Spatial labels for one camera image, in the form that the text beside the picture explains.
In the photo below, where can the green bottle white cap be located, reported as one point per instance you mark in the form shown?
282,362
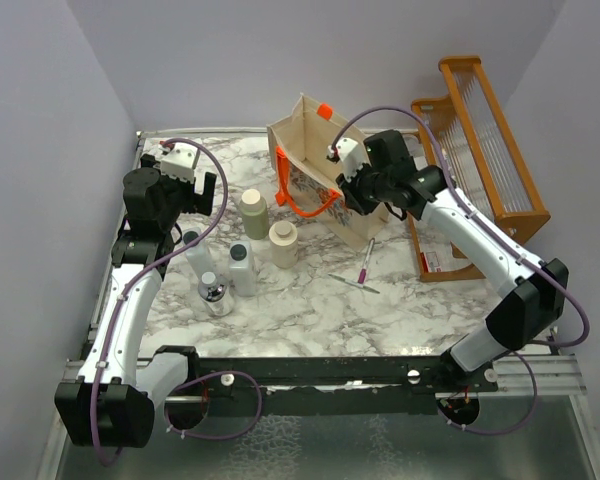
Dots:
254,213

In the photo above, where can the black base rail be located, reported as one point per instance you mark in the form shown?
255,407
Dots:
319,386

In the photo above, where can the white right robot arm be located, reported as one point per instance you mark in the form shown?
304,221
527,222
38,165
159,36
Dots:
381,171

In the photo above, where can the cream floral canvas bag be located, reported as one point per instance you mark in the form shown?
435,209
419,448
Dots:
307,180

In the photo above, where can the wooden rack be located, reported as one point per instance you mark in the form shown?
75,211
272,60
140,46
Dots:
480,149

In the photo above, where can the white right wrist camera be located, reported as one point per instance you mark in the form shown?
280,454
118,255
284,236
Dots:
351,154

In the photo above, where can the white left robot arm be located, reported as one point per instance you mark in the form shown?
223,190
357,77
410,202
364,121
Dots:
112,402

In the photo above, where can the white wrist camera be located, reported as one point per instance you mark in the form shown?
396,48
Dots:
180,163
351,154

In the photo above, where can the white square bottle dark cap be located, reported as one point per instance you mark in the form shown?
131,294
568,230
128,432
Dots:
242,268

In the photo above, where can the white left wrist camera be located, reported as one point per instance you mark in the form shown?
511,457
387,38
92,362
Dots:
180,163

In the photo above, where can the beige bottle beige cap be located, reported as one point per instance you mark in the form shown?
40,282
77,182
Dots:
283,237

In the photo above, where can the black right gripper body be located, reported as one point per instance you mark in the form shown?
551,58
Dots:
362,189

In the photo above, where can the silver pen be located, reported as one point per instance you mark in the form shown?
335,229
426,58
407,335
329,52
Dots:
353,283

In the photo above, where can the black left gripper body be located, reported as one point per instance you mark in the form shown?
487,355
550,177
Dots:
180,195

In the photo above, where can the silver chrome bottle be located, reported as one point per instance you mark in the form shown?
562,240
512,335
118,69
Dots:
214,291

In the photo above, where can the pink white pen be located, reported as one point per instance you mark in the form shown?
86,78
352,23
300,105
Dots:
365,265

